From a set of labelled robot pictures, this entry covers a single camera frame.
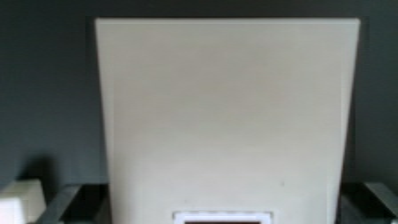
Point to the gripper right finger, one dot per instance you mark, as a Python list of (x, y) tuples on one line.
[(369, 204)]

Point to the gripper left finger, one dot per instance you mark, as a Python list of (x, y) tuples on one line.
[(79, 206)]

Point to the white cabinet top block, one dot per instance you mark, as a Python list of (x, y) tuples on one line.
[(227, 99)]

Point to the white L-shaped fence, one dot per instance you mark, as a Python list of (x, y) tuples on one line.
[(22, 202)]

